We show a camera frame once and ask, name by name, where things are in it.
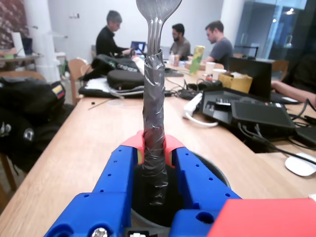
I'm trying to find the black flat electronics box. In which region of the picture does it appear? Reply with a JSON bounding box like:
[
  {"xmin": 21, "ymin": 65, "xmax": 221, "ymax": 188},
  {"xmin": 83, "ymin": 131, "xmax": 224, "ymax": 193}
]
[{"xmin": 230, "ymin": 100, "xmax": 296, "ymax": 136}]

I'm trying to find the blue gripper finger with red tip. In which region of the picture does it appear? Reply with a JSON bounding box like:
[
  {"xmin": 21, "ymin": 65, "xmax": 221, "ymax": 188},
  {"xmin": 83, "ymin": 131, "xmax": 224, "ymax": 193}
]
[
  {"xmin": 164, "ymin": 134, "xmax": 242, "ymax": 211},
  {"xmin": 44, "ymin": 130, "xmax": 146, "ymax": 237}
]

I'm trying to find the man in gray t-shirt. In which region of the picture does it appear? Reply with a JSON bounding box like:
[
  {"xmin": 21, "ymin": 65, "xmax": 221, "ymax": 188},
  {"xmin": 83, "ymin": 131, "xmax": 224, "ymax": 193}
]
[{"xmin": 204, "ymin": 20, "xmax": 234, "ymax": 71}]

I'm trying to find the green yellow drink carton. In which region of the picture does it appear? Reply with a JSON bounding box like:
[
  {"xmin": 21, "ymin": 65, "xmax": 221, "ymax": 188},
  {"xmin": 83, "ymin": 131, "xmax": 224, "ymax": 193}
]
[{"xmin": 189, "ymin": 45, "xmax": 205, "ymax": 76}]

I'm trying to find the black flat sleeve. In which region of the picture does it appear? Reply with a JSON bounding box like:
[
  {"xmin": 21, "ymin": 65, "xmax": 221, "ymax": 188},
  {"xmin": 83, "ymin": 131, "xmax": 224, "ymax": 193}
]
[{"xmin": 78, "ymin": 83, "xmax": 146, "ymax": 98}]

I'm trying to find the bearded person in brown shirt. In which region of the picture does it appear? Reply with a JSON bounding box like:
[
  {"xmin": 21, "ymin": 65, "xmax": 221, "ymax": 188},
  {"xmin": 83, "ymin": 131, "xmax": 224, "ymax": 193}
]
[{"xmin": 170, "ymin": 23, "xmax": 191, "ymax": 61}]

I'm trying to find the white round column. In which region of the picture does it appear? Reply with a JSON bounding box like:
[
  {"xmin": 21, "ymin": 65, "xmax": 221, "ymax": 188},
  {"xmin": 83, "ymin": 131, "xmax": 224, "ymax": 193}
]
[{"xmin": 24, "ymin": 0, "xmax": 62, "ymax": 82}]

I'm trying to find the white computer mouse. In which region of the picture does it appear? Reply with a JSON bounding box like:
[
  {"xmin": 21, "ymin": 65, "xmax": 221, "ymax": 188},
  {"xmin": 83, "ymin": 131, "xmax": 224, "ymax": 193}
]
[{"xmin": 284, "ymin": 152, "xmax": 316, "ymax": 177}]

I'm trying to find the light wooden chair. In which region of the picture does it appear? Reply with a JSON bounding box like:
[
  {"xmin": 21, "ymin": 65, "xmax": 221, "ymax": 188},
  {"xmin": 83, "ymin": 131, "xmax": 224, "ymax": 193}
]
[{"xmin": 68, "ymin": 58, "xmax": 93, "ymax": 106}]

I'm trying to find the black padded case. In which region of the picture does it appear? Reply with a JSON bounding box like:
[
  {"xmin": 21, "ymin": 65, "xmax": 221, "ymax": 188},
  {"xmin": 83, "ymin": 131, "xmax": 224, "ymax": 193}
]
[{"xmin": 106, "ymin": 69, "xmax": 146, "ymax": 91}]

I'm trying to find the black backpack with flag patch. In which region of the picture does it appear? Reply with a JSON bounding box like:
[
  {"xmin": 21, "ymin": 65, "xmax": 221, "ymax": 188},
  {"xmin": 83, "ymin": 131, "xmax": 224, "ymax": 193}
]
[{"xmin": 0, "ymin": 77, "xmax": 67, "ymax": 119}]

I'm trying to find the person in black shirt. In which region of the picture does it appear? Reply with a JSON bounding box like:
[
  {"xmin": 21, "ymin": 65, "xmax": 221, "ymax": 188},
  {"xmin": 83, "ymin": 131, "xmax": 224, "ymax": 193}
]
[{"xmin": 271, "ymin": 51, "xmax": 316, "ymax": 104}]

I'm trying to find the small dark laptop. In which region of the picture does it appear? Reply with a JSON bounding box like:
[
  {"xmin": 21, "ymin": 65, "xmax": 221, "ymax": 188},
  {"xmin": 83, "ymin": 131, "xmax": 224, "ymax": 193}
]
[{"xmin": 130, "ymin": 40, "xmax": 147, "ymax": 55}]

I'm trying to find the yellow cardboard box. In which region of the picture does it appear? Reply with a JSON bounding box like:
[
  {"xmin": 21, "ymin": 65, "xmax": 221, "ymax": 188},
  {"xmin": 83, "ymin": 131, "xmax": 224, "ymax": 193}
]
[{"xmin": 218, "ymin": 71, "xmax": 254, "ymax": 94}]

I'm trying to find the black socket box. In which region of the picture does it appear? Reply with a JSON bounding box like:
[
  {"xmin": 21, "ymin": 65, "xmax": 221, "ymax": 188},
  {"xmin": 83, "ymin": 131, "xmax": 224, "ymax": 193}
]
[{"xmin": 201, "ymin": 87, "xmax": 250, "ymax": 124}]

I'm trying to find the gray tall cup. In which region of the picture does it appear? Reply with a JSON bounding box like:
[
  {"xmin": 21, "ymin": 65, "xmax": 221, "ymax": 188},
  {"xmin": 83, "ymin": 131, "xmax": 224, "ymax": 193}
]
[{"xmin": 130, "ymin": 150, "xmax": 232, "ymax": 228}]

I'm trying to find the black bag on table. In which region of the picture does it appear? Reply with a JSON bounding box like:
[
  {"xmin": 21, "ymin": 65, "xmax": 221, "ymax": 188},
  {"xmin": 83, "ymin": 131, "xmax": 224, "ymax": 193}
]
[{"xmin": 83, "ymin": 53, "xmax": 141, "ymax": 82}]

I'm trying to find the black open laptop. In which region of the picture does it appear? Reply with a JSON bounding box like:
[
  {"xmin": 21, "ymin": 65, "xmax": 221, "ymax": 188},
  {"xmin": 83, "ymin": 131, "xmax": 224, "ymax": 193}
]
[{"xmin": 228, "ymin": 56, "xmax": 275, "ymax": 99}]

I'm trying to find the white power strip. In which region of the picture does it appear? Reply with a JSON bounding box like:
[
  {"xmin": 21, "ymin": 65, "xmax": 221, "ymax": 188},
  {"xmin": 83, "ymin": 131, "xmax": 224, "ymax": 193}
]
[{"xmin": 182, "ymin": 92, "xmax": 220, "ymax": 128}]

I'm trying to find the gray haired person in black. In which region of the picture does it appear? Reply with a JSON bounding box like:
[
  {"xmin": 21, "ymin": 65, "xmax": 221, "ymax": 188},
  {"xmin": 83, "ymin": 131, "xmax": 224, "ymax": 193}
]
[{"xmin": 95, "ymin": 10, "xmax": 135, "ymax": 59}]

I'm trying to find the metal fork with taped handle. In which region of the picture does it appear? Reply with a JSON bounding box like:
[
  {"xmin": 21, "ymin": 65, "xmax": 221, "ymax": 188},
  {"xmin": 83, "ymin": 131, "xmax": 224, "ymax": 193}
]
[{"xmin": 135, "ymin": 0, "xmax": 183, "ymax": 206}]

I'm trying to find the red wrist camera mount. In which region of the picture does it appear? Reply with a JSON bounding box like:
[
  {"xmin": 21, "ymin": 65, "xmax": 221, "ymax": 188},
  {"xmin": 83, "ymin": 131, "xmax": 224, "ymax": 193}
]
[{"xmin": 206, "ymin": 197, "xmax": 316, "ymax": 237}]

